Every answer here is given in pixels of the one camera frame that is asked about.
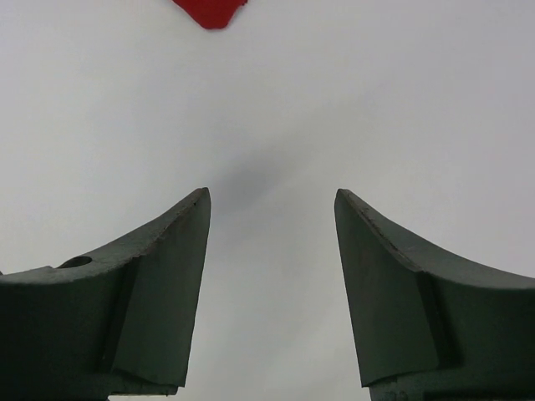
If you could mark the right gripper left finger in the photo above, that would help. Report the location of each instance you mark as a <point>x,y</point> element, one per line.
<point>114,321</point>

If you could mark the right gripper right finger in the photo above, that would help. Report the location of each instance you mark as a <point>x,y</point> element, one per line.
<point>429,324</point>

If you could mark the dark red t-shirt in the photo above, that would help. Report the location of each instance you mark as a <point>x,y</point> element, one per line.
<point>211,14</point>

